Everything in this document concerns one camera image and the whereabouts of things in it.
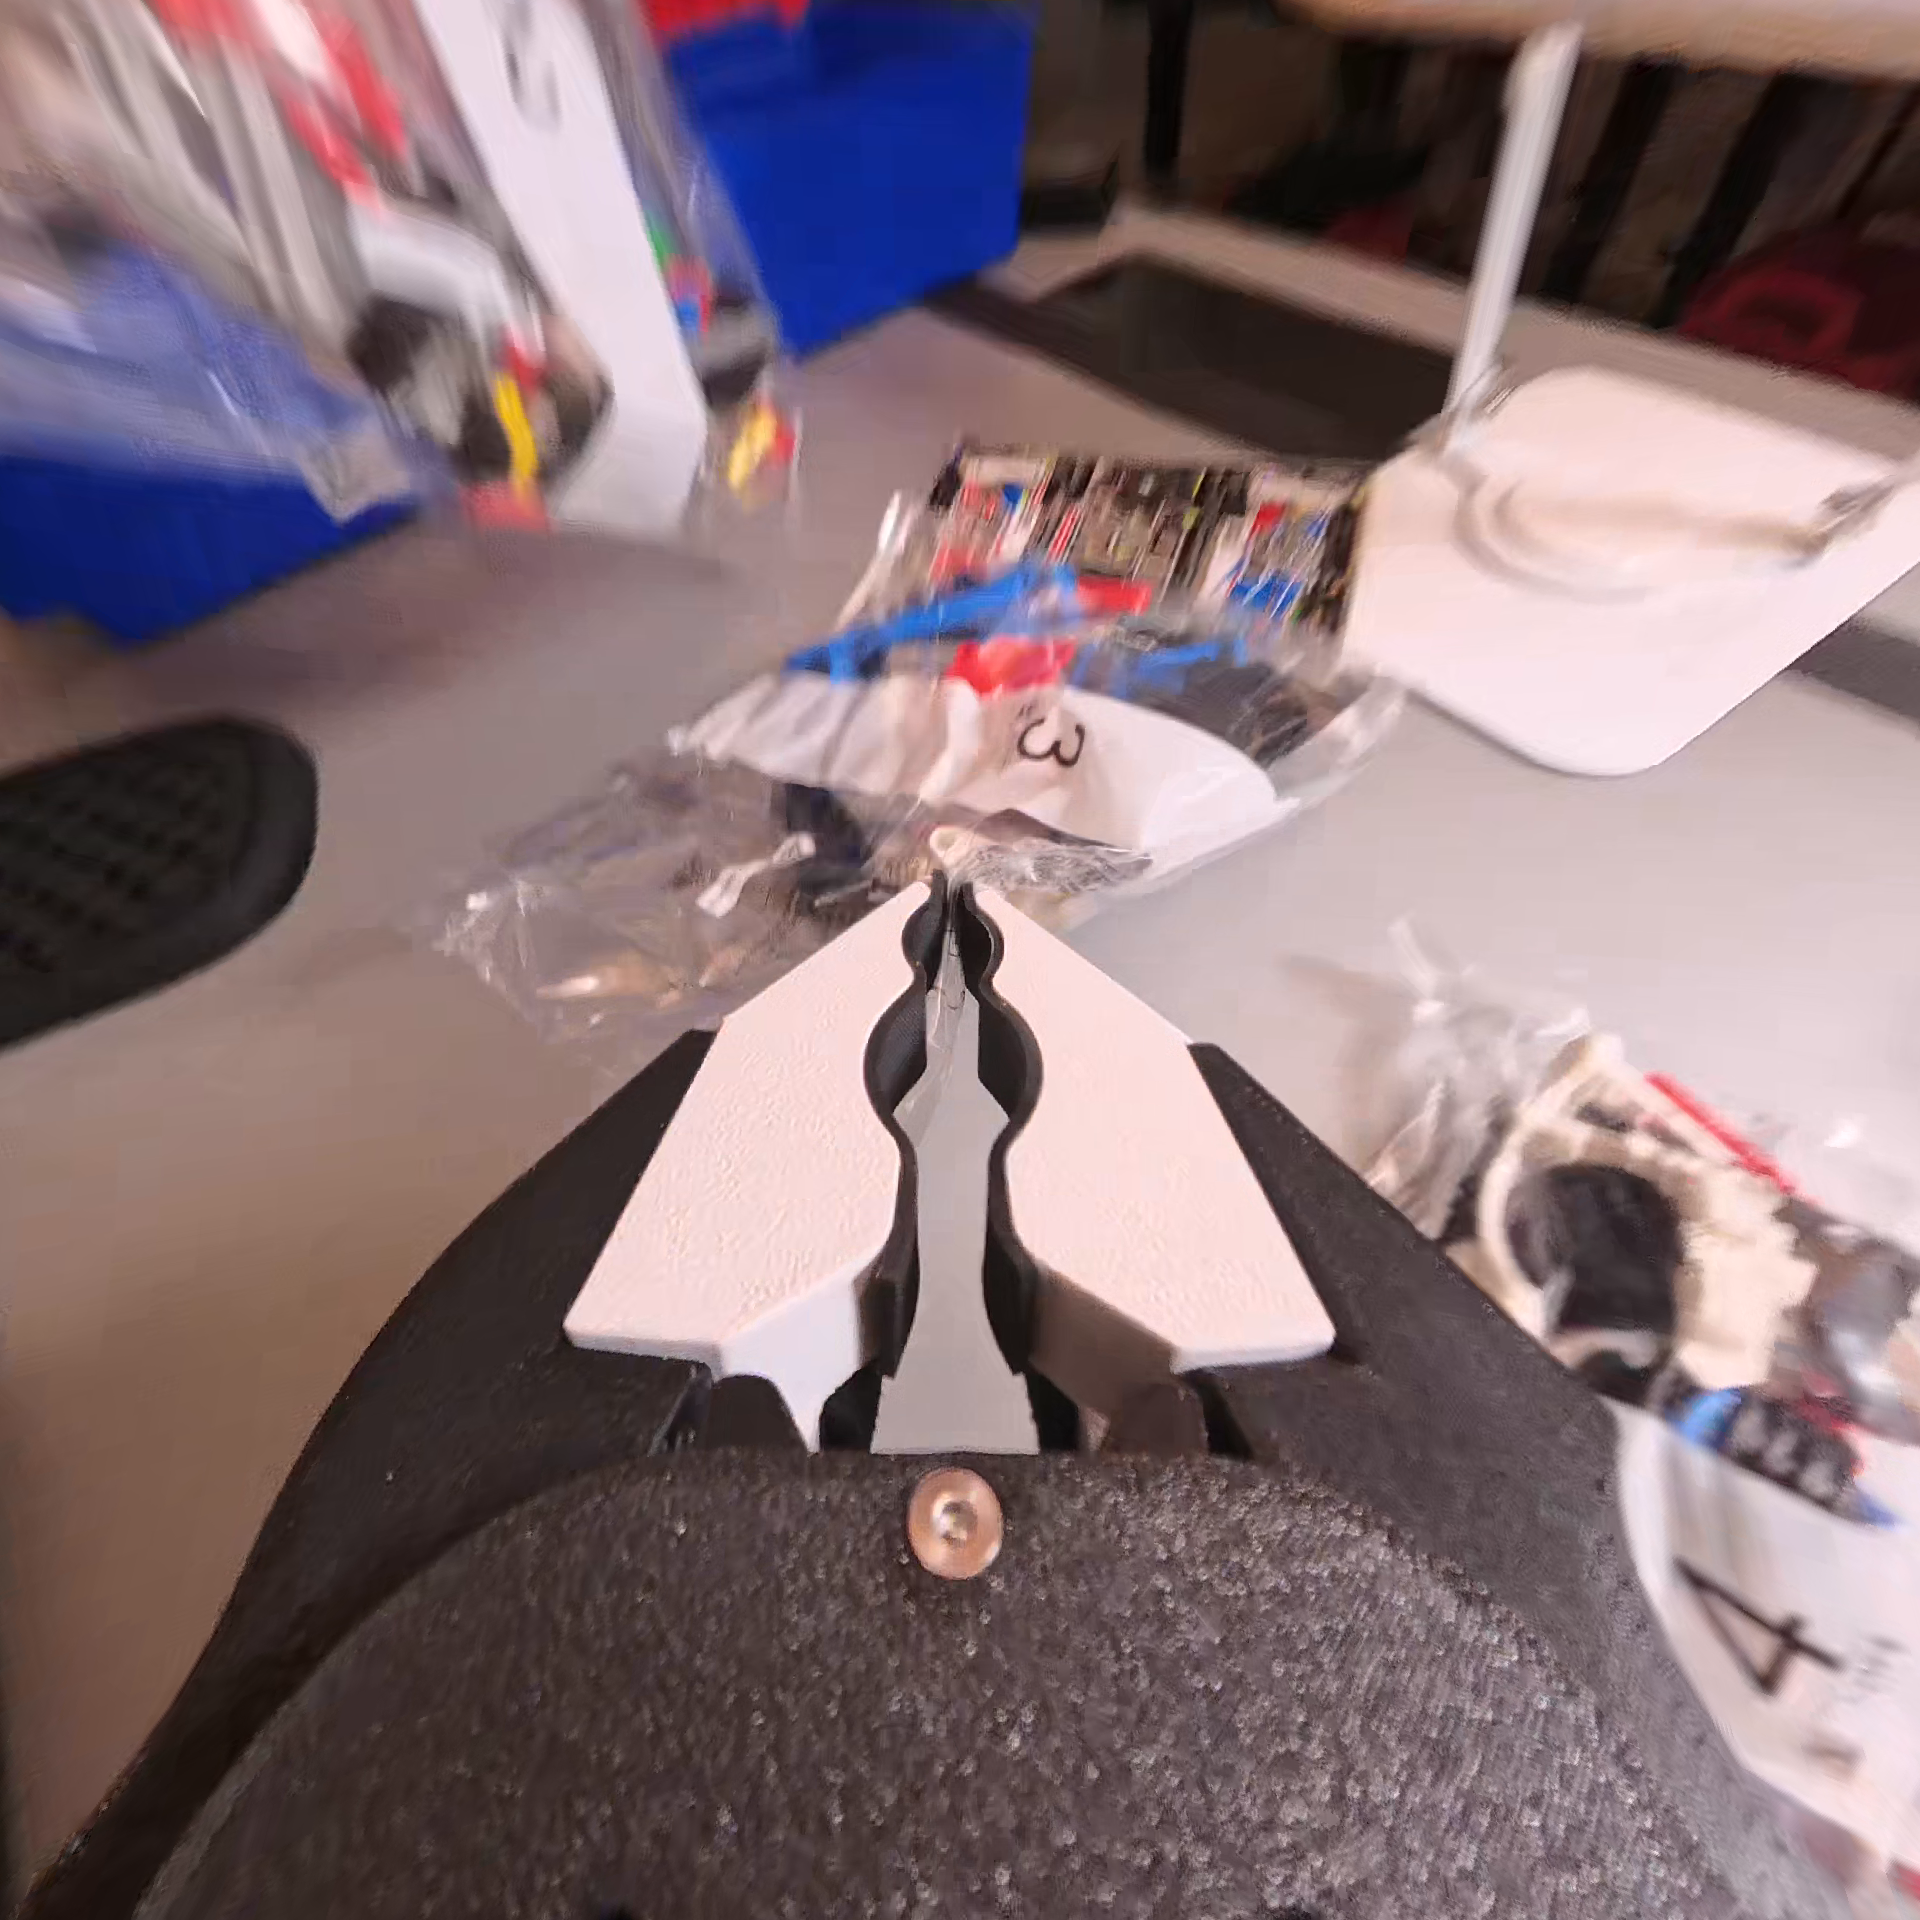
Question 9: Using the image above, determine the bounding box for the small clear plastic bag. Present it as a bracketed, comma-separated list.
[433, 749, 1162, 1050]

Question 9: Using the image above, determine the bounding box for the black chair armrest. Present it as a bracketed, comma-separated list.
[0, 718, 319, 1048]

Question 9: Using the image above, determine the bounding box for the black desk mat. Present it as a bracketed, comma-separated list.
[937, 255, 1452, 462]

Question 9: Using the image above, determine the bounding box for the lego parts bag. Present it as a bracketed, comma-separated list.
[1364, 921, 1920, 1825]
[0, 0, 804, 548]
[674, 449, 1407, 905]

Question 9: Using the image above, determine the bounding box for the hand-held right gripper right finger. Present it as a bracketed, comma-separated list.
[960, 881, 1338, 1452]

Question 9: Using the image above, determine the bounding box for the holographic sticker sheet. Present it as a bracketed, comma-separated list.
[920, 449, 1369, 634]

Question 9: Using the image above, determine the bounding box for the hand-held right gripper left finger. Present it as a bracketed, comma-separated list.
[564, 878, 961, 1452]

